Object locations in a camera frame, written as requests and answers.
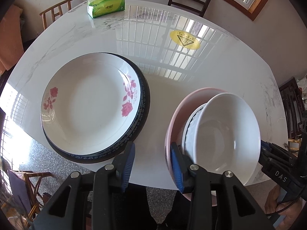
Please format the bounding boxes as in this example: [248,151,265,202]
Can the white rose print plate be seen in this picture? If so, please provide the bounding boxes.
[40,52,142,156]

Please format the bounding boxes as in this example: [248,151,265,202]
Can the orange cloth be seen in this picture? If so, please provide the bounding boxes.
[0,5,24,70]

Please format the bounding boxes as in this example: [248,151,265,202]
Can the rattan chair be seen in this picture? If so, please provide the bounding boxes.
[7,170,53,221]

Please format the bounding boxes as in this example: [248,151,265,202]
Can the person's right hand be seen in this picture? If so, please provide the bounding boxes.
[264,186,305,221]

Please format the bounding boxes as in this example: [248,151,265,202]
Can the dark carved wooden chair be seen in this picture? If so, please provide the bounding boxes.
[279,77,307,139]

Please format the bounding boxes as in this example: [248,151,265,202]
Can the dark blue patterned plate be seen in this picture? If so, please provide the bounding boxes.
[43,52,151,165]

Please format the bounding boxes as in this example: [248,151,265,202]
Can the light wooden chair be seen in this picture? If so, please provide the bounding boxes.
[40,0,73,30]

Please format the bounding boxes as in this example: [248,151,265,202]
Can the thin black cable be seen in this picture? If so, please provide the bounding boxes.
[264,193,299,215]

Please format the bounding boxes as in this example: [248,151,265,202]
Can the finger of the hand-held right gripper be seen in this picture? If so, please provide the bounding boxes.
[259,140,298,171]

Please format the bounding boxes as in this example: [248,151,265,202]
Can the green tissue pack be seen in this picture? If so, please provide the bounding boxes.
[87,0,125,19]

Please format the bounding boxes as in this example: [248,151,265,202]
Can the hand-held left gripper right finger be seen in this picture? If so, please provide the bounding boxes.
[170,142,275,230]

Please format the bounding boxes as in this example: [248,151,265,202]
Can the brown framed barred window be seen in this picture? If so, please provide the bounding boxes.
[197,0,283,21]

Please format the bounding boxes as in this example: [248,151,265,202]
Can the white cartoon print bowl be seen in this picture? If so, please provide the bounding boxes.
[192,92,261,186]

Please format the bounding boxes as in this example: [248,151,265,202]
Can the white ribbed bowl pink stripes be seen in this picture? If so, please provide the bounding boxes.
[181,102,210,163]

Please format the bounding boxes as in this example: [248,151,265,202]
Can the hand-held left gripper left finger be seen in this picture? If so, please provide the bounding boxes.
[31,142,136,230]

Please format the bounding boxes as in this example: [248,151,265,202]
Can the yellow round warning sticker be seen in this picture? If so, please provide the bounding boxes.
[169,30,201,50]

